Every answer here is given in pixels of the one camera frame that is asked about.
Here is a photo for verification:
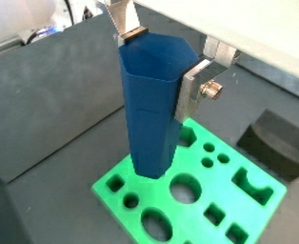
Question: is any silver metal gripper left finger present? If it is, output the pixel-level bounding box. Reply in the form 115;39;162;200
106;0;150;46

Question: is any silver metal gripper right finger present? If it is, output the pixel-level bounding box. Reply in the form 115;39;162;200
175;36;241;123

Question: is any blue hexagonal prism block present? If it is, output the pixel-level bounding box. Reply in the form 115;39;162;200
120;32;200;179

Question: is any dark grey foam block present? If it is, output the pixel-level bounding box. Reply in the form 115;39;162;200
237;110;299;182

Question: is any green shape sorter board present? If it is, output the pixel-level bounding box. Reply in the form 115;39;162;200
92;119;287;244

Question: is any black cable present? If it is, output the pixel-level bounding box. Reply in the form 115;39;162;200
64;0;78;27

